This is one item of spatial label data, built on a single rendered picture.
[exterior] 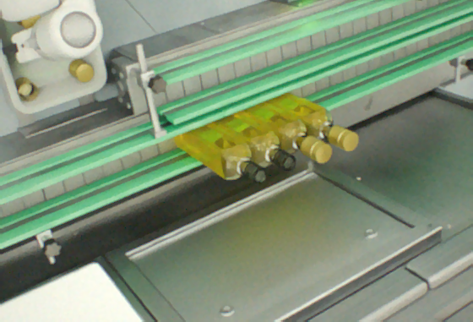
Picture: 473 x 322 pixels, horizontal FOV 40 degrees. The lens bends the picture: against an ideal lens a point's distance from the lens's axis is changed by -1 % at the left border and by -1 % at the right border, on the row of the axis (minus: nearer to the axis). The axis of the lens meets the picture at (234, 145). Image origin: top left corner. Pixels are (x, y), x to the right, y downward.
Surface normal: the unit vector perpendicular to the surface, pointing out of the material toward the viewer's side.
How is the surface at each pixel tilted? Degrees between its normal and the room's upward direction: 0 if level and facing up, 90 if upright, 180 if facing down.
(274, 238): 90
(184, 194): 90
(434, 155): 90
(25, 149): 90
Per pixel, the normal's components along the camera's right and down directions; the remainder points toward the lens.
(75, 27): 0.48, 0.07
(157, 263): -0.14, -0.88
